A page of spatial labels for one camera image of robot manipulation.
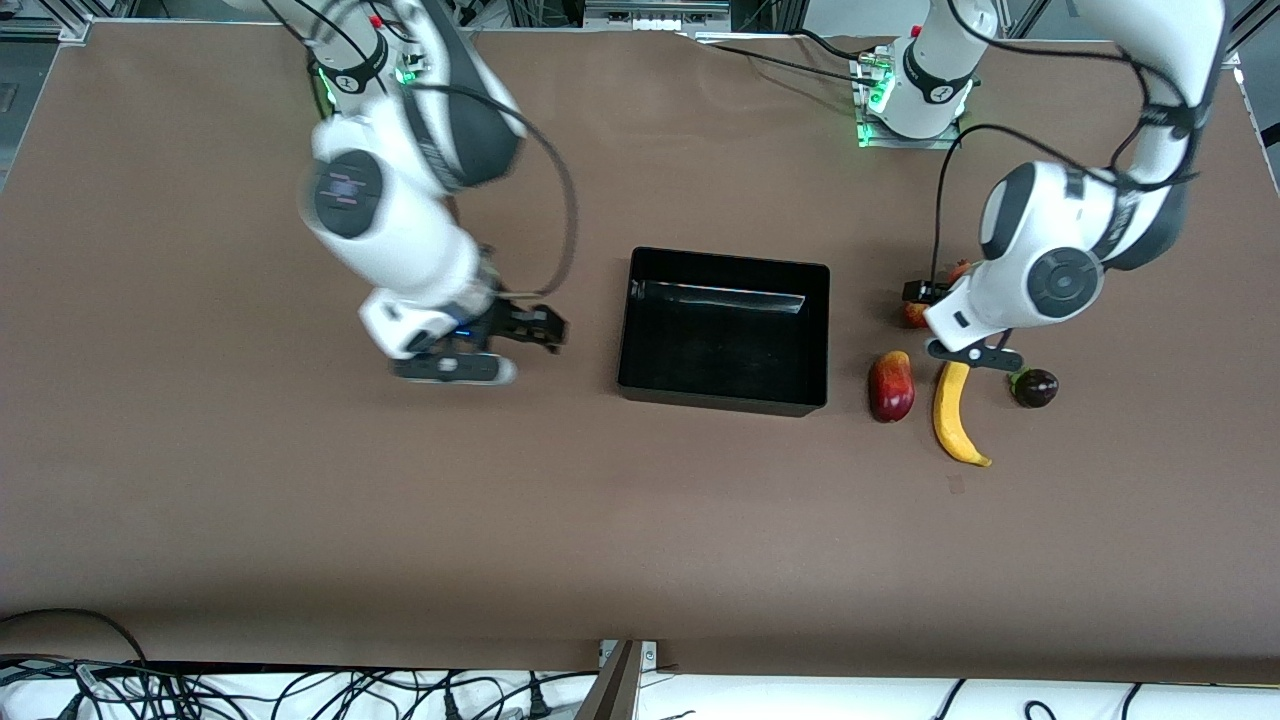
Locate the red yellow apple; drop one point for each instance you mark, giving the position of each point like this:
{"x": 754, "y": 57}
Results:
{"x": 915, "y": 315}

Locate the grey camera stand post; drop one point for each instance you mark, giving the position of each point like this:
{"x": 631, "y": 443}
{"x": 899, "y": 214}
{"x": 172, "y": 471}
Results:
{"x": 615, "y": 690}

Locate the large table cover sheet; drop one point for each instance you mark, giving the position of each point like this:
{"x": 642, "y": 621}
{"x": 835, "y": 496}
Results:
{"x": 650, "y": 550}

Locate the dark purple eggplant green calyx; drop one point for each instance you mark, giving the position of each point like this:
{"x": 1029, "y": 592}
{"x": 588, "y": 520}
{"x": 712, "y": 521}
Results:
{"x": 1037, "y": 388}

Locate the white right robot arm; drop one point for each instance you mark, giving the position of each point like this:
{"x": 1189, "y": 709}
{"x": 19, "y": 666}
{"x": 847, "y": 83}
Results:
{"x": 400, "y": 230}

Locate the black rectangular plastic box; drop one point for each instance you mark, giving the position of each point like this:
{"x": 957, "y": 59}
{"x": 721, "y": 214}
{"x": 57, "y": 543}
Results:
{"x": 720, "y": 350}

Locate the silver stand bracket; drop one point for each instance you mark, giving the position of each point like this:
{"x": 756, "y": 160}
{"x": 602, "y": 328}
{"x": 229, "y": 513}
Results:
{"x": 651, "y": 655}

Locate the red pomegranate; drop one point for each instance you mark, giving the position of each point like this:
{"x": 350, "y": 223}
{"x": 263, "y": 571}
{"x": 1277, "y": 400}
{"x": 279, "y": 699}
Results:
{"x": 960, "y": 270}

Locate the yellow banana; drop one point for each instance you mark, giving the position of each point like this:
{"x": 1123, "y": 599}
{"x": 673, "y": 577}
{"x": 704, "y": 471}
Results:
{"x": 950, "y": 410}

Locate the red yellow mango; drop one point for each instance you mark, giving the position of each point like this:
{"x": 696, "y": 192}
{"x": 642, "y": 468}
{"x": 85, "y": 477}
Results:
{"x": 891, "y": 390}

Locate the white power strip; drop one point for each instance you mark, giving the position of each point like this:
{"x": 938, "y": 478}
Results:
{"x": 655, "y": 15}

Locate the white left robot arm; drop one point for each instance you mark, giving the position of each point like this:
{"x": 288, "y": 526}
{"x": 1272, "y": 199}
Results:
{"x": 1060, "y": 230}

